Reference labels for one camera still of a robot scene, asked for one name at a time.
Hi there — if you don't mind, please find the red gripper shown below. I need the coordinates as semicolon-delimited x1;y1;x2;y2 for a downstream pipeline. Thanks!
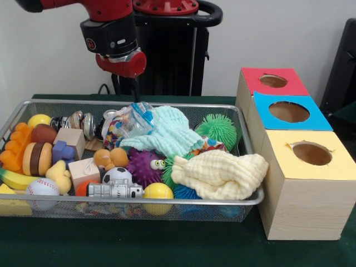
95;48;148;104

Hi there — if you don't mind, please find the clear bottle with blue label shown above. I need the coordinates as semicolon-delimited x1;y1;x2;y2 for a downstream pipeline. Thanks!
118;102;156;139

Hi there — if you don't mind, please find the mint green cloth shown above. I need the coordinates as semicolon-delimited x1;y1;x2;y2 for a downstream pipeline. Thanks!
120;106;205;158

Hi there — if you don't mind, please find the crushed silver can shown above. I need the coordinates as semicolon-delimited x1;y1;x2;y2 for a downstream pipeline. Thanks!
51;110;85;132

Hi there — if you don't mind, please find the green fuzzy toy with eyes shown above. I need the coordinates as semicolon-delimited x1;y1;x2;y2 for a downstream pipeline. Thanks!
195;113;238;152

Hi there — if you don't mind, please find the pale yellow cloth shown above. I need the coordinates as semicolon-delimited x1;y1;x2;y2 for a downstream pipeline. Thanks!
171;149;269;201

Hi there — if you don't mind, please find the clear mesh bin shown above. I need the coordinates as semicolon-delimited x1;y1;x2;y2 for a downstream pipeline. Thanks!
0;99;265;223

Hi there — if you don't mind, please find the wooden box with three holes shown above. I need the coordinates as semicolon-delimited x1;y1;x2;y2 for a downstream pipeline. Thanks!
235;67;356;241

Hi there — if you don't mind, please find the white multicoloured printed packet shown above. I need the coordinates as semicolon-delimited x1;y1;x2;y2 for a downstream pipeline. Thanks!
102;107;131;150

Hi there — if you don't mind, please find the orange plush toy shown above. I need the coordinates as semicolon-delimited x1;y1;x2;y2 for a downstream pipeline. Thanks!
93;147;130;171

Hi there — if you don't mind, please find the purple fuzzy toy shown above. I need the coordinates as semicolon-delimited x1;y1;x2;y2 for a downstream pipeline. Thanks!
127;148;166;190

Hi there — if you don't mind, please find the tan wooden cube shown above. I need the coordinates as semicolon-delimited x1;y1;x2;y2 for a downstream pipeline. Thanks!
53;128;87;161

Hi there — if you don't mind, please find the small soccer ball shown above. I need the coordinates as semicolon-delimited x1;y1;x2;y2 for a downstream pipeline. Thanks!
103;167;134;185

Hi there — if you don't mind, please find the small green spiky toy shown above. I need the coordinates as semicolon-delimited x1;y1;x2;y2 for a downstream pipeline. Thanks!
161;155;192;191

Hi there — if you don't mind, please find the multicoloured toy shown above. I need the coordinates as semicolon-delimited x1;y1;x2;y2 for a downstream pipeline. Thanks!
192;136;229;155

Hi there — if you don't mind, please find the purple block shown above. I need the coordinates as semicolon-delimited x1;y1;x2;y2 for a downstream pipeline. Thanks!
52;140;78;165

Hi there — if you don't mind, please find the small wooden block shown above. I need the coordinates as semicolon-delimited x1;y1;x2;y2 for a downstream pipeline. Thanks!
67;158;101;190

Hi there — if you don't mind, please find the small yellow ball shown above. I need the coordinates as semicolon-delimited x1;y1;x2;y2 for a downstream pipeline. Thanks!
27;113;53;128

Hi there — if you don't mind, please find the brown toy football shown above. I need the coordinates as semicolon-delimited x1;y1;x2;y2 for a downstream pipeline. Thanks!
30;124;58;146

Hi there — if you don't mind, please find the silver robot toy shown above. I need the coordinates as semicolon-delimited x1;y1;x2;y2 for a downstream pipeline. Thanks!
87;179;145;199

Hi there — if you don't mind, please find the small red ball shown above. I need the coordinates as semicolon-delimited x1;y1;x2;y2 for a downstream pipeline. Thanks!
76;180;92;197

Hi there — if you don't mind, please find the blue spiky ball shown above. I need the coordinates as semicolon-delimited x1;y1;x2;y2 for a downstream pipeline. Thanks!
172;185;202;201

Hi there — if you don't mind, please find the yellow duck toy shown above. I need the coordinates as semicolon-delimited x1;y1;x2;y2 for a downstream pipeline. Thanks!
45;159;73;196

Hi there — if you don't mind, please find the toy hamburger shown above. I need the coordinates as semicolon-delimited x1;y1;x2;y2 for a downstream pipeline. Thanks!
22;142;55;177

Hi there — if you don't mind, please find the white baseball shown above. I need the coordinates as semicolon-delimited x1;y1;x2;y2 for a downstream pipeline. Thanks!
26;178;61;212

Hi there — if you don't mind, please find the orange spiky toy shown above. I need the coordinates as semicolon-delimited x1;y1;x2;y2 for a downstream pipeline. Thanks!
0;122;32;172

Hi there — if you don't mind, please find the yellow toy banana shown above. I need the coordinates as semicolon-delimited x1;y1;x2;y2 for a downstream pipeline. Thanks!
0;166;38;191

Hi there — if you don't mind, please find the yellow block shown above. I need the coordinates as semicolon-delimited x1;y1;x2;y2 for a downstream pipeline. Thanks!
0;185;34;217

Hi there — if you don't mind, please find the black chair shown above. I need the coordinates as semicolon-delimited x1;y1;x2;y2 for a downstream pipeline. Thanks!
320;18;356;140

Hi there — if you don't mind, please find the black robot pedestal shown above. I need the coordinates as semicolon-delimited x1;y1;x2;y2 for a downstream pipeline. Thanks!
111;0;224;96

